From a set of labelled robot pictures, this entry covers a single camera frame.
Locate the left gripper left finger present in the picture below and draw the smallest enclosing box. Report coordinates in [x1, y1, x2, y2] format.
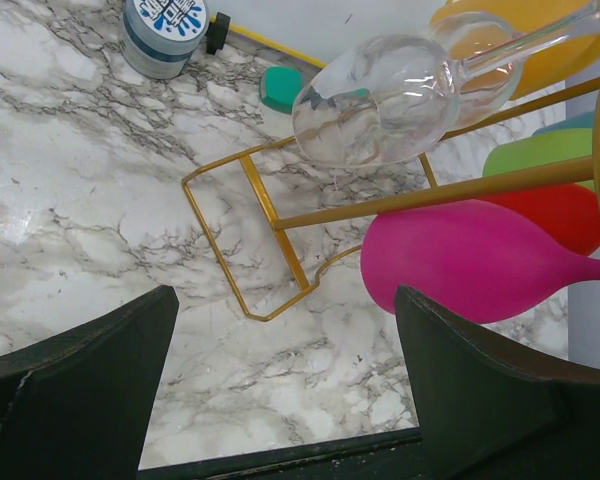
[0, 286, 179, 479]

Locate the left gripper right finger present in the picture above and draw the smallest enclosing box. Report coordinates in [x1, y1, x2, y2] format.
[395, 287, 600, 479]

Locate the pink wine glass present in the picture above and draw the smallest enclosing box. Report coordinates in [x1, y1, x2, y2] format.
[360, 200, 600, 324]

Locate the red wine glass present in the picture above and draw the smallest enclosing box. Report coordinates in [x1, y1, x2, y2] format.
[479, 184, 600, 256]

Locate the green wine glass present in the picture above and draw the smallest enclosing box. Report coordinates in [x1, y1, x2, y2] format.
[482, 128, 593, 177]

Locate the teal wine glass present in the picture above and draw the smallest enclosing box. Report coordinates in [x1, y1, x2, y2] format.
[533, 111, 595, 135]

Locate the front clear wine glass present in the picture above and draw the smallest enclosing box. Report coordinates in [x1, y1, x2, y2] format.
[292, 1, 600, 168]

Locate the front orange wine glass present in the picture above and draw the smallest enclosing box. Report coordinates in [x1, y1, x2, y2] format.
[430, 0, 600, 100]

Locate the blue white small can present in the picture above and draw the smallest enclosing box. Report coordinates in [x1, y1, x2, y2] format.
[120, 0, 210, 80]

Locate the yellow framed whiteboard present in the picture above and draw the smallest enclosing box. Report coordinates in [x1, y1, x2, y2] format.
[205, 11, 331, 71]

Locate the gold wire glass rack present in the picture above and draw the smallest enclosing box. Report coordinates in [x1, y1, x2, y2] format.
[181, 76, 600, 322]

